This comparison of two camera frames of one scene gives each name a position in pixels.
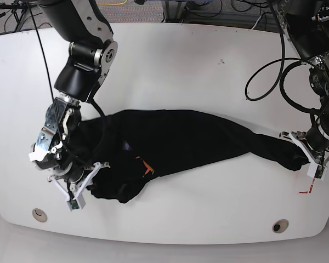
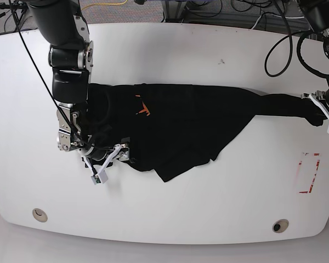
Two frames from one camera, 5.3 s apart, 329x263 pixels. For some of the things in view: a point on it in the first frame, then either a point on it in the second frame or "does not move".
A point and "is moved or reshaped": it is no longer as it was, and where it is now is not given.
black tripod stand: [19, 9] does not move
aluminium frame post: [174, 11] does not move
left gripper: [74, 178] → [98, 158]
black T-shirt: [127, 148] is moved or reshaped
